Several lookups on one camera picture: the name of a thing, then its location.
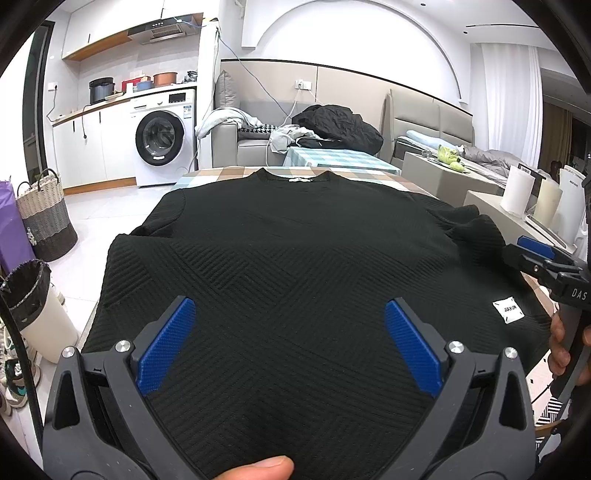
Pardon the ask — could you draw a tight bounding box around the black textured knit sweater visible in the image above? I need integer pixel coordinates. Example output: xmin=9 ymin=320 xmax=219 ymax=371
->
xmin=84 ymin=170 xmax=550 ymax=479

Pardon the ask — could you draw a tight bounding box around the person's right hand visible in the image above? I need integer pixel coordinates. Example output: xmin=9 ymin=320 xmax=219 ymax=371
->
xmin=548 ymin=310 xmax=591 ymax=386

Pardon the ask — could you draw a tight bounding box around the person's left hand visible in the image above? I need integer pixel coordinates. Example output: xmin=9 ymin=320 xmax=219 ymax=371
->
xmin=215 ymin=456 xmax=294 ymax=480

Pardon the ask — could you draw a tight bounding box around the white paper towel roll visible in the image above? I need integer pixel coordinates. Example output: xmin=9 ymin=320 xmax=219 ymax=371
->
xmin=500 ymin=166 xmax=535 ymax=217

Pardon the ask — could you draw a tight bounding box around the white bin with black liner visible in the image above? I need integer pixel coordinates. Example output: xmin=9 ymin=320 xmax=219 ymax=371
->
xmin=1 ymin=260 xmax=78 ymax=364

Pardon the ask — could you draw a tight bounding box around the yellow-green toy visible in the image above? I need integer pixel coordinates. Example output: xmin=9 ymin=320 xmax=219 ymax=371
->
xmin=437 ymin=145 xmax=466 ymax=173

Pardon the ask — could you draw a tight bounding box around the white sneaker on floor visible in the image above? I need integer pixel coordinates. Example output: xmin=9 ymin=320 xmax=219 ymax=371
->
xmin=3 ymin=358 xmax=28 ymax=409

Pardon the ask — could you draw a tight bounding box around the woven two-tone laundry basket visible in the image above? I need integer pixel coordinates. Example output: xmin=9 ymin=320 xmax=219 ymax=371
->
xmin=16 ymin=168 xmax=78 ymax=262

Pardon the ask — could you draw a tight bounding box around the purple bag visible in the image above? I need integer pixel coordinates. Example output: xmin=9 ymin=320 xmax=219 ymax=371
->
xmin=0 ymin=181 xmax=35 ymax=274

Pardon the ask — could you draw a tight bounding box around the plaid checkered table cloth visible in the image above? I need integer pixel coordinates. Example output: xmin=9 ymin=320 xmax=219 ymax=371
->
xmin=172 ymin=166 xmax=432 ymax=196

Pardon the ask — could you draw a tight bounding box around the teal checkered cloth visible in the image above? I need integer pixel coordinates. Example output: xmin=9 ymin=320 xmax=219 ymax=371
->
xmin=283 ymin=147 xmax=402 ymax=175

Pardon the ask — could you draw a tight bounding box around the grey sofa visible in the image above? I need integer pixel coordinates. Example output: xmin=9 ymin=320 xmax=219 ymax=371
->
xmin=211 ymin=70 xmax=311 ymax=167

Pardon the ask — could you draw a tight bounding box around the black quilted jacket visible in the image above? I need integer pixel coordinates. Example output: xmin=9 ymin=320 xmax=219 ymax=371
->
xmin=293 ymin=105 xmax=384 ymax=156

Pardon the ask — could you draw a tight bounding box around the white front-load washing machine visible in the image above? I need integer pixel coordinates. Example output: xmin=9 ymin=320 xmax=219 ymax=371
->
xmin=129 ymin=88 xmax=197 ymax=187

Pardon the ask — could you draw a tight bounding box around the light grey blanket on sofa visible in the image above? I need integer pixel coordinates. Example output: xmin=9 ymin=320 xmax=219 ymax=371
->
xmin=194 ymin=107 xmax=263 ymax=140

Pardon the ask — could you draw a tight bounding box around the black cooking pot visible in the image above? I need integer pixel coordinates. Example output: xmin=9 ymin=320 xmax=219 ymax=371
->
xmin=88 ymin=77 xmax=114 ymax=105

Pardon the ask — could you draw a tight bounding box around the copper brown pot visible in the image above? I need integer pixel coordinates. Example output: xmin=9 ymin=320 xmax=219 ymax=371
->
xmin=153 ymin=72 xmax=177 ymax=87

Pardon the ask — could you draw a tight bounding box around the range hood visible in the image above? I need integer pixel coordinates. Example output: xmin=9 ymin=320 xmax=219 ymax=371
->
xmin=127 ymin=15 xmax=202 ymax=45

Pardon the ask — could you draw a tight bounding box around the white wall socket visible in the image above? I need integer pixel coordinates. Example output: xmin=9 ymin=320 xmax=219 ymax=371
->
xmin=294 ymin=80 xmax=314 ymax=92

